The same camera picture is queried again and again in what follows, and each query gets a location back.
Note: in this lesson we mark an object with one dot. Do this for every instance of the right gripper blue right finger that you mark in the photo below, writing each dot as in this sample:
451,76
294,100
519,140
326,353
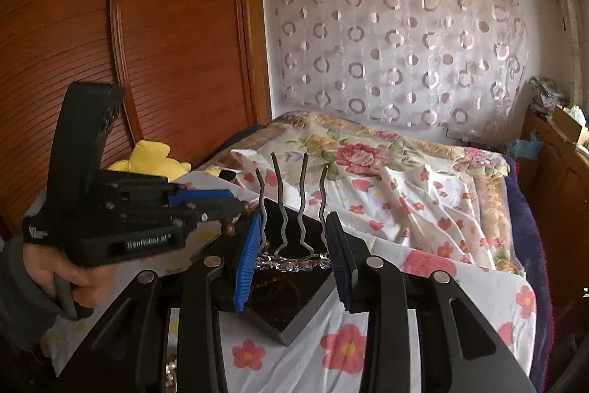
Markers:
368,283

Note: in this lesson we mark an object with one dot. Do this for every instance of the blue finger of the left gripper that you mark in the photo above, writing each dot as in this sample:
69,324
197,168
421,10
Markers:
201,197
205,210

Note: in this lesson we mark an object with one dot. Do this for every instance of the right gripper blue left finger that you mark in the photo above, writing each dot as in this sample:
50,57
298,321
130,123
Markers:
218,281

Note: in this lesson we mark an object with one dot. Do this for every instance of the silver rhinestone hair comb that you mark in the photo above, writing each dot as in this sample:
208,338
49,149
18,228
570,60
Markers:
291,241

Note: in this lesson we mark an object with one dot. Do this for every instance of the black jewelry box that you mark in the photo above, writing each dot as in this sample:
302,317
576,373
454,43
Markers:
281,304

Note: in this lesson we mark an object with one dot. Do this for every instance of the person's left hand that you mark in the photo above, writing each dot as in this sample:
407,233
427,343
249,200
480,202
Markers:
92,286

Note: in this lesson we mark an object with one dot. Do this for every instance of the yellow tiger plush toy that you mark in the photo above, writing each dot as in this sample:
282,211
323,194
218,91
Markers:
152,158

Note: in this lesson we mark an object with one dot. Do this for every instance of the floral strawberry bed sheet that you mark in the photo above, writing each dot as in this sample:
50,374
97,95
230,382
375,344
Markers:
165,330

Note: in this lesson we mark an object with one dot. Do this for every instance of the rose-pattern quilt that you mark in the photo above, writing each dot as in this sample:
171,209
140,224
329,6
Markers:
444,200

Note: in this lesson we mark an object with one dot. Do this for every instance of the dark blue blanket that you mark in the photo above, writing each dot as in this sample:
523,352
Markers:
530,252

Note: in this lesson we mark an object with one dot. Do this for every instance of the wooden louvered wardrobe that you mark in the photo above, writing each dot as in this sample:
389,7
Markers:
193,71

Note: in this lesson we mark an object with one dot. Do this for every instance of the wooden side cabinet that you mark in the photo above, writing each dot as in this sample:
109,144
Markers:
556,188

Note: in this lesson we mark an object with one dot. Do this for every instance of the sheer circle-pattern curtain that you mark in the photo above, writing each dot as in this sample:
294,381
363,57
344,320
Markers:
420,64

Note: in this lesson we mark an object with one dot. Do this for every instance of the cardboard tissue box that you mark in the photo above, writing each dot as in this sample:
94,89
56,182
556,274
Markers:
568,126

